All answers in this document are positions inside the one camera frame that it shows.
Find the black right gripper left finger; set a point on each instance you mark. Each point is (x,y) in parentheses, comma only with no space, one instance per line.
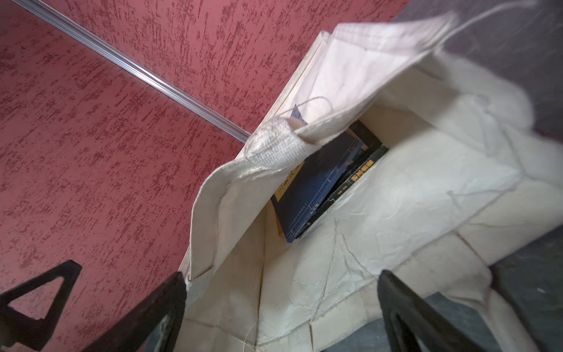
(153,325)

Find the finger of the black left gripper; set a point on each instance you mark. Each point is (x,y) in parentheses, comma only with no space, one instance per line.
(32,308)

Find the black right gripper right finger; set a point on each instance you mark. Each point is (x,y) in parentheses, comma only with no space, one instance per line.
(409,320)

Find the beige canvas tote bag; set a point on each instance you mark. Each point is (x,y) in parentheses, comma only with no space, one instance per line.
(467,96)

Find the black book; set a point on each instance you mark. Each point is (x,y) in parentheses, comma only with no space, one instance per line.
(366,158)

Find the left aluminium corner post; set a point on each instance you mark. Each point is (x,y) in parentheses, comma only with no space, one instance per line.
(101,47)

